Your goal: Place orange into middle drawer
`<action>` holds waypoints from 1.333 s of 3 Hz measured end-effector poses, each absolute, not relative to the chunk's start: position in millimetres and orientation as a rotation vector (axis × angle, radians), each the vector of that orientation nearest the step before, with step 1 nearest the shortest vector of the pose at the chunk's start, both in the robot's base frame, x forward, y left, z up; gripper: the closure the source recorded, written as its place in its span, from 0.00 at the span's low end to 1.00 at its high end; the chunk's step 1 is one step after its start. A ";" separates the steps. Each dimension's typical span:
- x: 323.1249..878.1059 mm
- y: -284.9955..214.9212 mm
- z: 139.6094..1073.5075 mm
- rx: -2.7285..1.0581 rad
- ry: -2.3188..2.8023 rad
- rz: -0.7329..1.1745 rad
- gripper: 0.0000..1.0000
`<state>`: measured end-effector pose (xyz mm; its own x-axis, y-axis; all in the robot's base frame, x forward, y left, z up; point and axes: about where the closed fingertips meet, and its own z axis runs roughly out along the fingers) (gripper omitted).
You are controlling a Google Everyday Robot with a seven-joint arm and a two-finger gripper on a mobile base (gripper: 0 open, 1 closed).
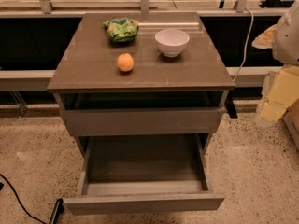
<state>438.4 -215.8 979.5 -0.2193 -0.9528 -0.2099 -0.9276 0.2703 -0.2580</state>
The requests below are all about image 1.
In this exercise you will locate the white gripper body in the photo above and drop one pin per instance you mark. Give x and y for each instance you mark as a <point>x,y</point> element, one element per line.
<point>288,41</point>

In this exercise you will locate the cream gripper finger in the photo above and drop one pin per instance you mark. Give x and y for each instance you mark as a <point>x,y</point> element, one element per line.
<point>268,115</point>
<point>265,39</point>

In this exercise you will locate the orange fruit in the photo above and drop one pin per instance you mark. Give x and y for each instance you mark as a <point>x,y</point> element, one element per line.
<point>125,62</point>

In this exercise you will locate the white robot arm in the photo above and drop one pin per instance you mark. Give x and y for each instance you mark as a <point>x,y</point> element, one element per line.
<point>283,39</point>

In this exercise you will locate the grey drawer cabinet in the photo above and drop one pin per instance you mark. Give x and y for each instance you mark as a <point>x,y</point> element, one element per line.
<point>88,77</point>

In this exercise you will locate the open middle drawer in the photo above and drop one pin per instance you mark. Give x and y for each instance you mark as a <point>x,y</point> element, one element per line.
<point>143,174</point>

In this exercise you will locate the closed top drawer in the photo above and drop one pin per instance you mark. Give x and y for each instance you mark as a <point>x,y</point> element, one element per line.
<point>141,121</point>

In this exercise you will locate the white ceramic bowl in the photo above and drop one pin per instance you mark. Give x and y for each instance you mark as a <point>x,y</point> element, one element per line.
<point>171,42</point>

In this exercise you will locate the black cabinet foot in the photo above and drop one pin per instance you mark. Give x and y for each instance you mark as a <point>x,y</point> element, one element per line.
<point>56,211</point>

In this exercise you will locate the metal railing frame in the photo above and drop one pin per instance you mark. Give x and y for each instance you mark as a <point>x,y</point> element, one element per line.
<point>143,3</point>

